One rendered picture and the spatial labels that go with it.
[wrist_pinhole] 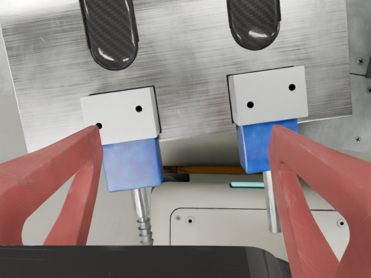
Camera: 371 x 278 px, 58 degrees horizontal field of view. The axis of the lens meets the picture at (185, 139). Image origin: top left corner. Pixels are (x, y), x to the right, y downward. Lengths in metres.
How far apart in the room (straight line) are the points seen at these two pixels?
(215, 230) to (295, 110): 0.70
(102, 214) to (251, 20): 1.04
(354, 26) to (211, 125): 0.17
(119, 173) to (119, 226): 0.99
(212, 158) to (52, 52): 0.92
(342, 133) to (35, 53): 0.28
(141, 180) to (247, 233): 0.70
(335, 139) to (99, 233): 1.03
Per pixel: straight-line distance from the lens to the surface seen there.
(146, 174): 0.26
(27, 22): 0.29
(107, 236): 1.27
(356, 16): 0.36
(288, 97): 0.25
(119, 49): 0.27
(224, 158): 1.15
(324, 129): 0.35
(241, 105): 0.24
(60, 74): 0.28
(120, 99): 0.24
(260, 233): 0.95
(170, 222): 0.91
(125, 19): 0.28
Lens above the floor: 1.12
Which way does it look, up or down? 81 degrees down
